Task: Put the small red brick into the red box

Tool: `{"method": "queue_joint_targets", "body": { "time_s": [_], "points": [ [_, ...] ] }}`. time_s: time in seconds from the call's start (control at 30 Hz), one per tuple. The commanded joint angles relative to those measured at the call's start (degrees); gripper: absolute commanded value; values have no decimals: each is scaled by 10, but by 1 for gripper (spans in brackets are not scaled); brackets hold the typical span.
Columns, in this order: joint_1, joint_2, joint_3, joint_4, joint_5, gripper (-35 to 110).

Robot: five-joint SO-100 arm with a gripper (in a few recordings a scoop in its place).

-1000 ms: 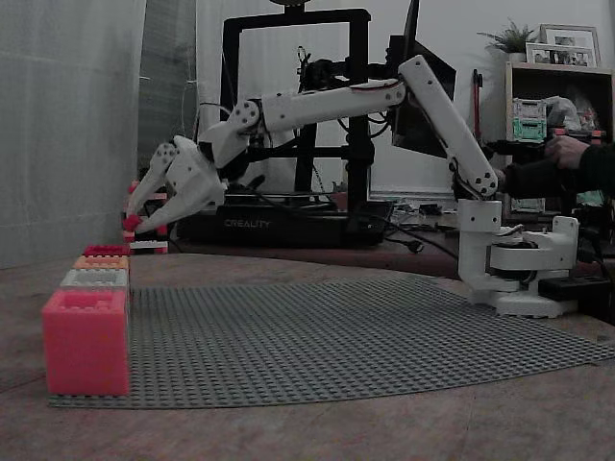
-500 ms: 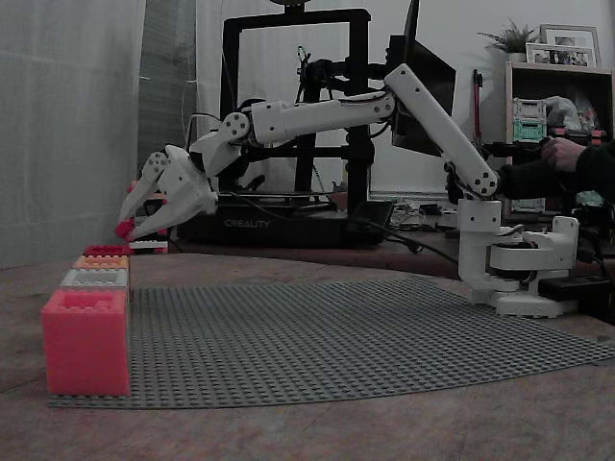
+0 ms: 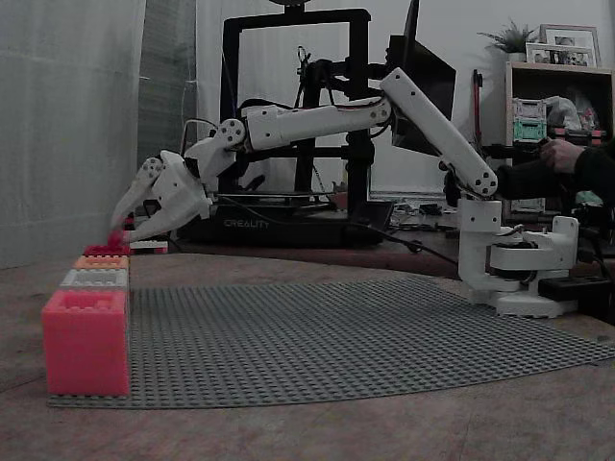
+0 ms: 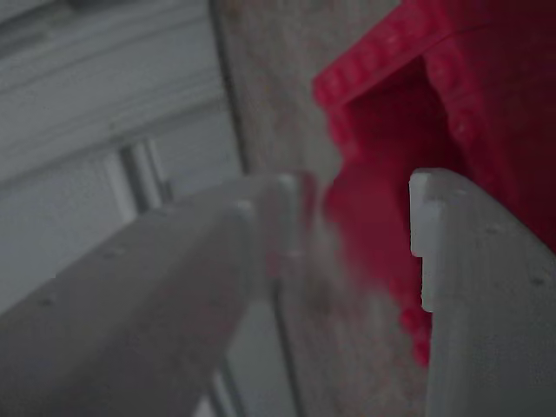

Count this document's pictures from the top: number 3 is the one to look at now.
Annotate white curtain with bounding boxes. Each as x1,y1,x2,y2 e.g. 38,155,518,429
0,0,198,271

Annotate wooden shelf unit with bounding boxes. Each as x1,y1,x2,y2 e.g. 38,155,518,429
504,61,615,216

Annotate large pink brick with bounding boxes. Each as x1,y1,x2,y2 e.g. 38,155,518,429
41,289,131,398

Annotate white storage crate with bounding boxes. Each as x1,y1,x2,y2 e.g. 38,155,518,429
512,97,548,122

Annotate black Creality 3D printer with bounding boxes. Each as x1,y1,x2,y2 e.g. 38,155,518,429
176,7,396,250

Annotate black computer monitor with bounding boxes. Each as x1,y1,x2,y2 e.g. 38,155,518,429
386,0,457,158

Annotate grey brick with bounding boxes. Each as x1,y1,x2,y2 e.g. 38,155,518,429
60,268,130,292

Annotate large white picture frame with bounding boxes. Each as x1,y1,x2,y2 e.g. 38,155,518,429
538,23,602,68

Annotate black cable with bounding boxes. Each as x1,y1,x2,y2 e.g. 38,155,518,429
335,220,460,266

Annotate person's hand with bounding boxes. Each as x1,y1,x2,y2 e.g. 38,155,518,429
540,137,587,175

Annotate grey studded baseplate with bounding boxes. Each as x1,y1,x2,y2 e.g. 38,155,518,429
46,276,615,409

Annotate dark sleeved forearm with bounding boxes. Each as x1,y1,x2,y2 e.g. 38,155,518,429
572,146,615,208

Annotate potted green plant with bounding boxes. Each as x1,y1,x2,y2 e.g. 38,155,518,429
477,18,538,63

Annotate black power strip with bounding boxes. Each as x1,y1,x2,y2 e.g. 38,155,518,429
537,274,610,302

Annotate red brick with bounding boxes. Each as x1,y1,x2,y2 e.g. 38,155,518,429
84,243,132,257

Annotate green storage crate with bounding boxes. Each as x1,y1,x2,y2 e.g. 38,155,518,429
512,119,548,143

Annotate orange brick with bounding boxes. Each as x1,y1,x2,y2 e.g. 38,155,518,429
72,255,131,271

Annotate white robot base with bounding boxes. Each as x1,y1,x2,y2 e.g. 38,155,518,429
456,197,581,318

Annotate small white picture frame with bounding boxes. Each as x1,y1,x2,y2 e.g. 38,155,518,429
525,42,597,68

